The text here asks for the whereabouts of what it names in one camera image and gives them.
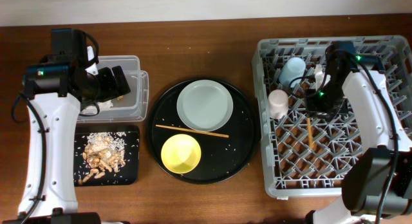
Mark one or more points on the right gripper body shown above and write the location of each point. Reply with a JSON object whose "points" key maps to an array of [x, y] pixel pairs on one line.
{"points": [[324, 102]]}

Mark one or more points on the wooden chopstick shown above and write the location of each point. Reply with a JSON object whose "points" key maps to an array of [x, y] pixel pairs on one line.
{"points": [[192, 131], [309, 130]]}

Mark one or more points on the peanut shell food scraps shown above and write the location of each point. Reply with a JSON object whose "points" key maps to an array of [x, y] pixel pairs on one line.
{"points": [[104, 152]]}

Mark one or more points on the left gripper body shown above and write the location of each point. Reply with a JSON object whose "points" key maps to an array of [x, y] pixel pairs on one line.
{"points": [[105, 88]]}

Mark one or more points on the yellow bowl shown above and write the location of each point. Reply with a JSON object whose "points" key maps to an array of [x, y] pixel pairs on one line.
{"points": [[181, 153]]}

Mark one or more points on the grey dishwasher rack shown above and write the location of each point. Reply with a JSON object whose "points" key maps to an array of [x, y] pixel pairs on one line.
{"points": [[290, 167]]}

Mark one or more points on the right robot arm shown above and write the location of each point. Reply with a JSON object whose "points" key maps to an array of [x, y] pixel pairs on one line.
{"points": [[378, 186]]}

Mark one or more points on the grey plate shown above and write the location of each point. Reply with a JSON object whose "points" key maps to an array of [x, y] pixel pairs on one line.
{"points": [[204, 105]]}

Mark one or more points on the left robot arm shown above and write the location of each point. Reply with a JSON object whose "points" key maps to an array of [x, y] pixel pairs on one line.
{"points": [[55, 91]]}

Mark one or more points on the pink cup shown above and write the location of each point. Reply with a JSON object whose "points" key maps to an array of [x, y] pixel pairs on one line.
{"points": [[278, 103]]}

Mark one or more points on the round black tray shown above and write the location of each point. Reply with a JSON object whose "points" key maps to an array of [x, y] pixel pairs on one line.
{"points": [[221, 158]]}

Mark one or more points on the white tissue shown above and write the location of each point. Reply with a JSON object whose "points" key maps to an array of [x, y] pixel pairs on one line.
{"points": [[103, 105]]}

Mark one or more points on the black rectangular tray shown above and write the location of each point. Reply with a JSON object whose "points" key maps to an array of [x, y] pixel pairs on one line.
{"points": [[127, 174]]}

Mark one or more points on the clear plastic bin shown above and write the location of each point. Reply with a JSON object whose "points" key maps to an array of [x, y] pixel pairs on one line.
{"points": [[132, 107]]}

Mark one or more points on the blue cup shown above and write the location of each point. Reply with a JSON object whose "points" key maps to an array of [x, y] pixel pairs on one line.
{"points": [[291, 71]]}

